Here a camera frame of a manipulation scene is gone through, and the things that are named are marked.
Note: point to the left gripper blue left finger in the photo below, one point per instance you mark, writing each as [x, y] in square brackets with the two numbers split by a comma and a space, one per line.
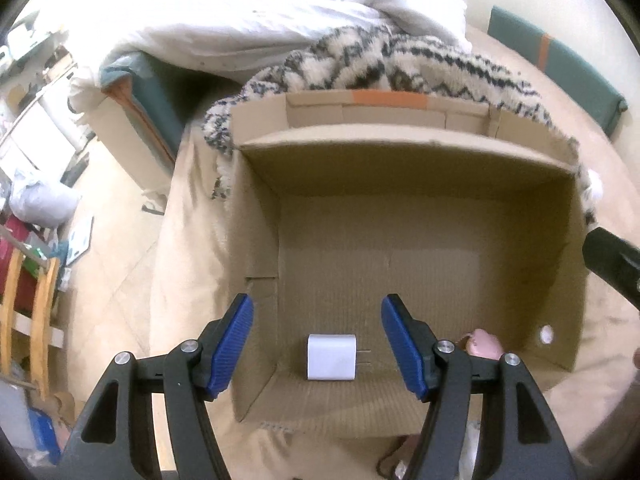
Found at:
[223, 342]

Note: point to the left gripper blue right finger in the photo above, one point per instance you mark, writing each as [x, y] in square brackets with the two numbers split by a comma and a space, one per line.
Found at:
[411, 343]

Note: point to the white USB charger cube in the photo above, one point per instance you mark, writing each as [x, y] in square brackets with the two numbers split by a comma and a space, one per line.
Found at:
[334, 357]

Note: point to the pink heart-shaped object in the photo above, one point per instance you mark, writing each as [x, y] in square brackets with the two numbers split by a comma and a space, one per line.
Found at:
[481, 344]

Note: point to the brown cardboard box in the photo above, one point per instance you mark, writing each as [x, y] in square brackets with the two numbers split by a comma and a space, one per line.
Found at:
[340, 198]

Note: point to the teal cushion with orange stripe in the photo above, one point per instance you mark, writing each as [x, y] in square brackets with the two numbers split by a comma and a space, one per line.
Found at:
[574, 75]

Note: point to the white plastic bag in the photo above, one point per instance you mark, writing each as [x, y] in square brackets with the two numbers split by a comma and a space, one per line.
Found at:
[44, 203]

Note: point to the black-patterned fuzzy blanket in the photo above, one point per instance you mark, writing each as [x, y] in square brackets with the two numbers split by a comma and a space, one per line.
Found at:
[356, 58]

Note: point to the wooden chair frame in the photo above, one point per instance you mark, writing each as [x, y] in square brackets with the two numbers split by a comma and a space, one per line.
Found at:
[37, 326]

